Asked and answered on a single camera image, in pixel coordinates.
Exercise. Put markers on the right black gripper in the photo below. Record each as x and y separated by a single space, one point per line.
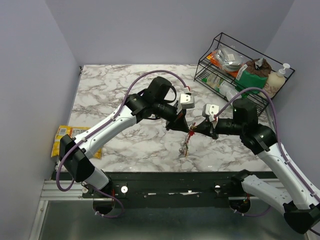
208 128

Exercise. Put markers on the aluminium frame rail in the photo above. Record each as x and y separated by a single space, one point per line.
50 192

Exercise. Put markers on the clear plastic packet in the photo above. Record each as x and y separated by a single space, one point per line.
227 90

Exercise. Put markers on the orange snack bag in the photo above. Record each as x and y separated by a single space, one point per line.
211 57

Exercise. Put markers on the keyring with keys red tag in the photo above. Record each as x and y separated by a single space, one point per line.
184 147

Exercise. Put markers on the black wire rack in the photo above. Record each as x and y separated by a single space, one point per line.
205 68

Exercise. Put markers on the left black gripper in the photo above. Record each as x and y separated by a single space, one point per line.
179 123

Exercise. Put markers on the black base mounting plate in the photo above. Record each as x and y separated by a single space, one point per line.
167 190

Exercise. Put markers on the yellow snack bag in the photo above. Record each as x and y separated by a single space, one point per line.
63 142

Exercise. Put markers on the green white snack packet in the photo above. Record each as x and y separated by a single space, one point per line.
214 81

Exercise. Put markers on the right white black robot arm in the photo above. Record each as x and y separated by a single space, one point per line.
299 203

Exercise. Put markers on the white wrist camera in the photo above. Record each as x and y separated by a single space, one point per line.
210 111
185 101

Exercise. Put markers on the silver foil bag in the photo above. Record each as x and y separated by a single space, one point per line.
229 59

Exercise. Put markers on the white pump soap bottle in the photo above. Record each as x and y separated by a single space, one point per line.
275 81

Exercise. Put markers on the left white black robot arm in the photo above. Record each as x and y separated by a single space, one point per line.
133 109

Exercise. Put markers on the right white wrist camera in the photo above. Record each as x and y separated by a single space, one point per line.
210 111

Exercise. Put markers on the green brown snack bag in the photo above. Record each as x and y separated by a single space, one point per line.
254 73

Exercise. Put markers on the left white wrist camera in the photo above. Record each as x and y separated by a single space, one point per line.
185 101

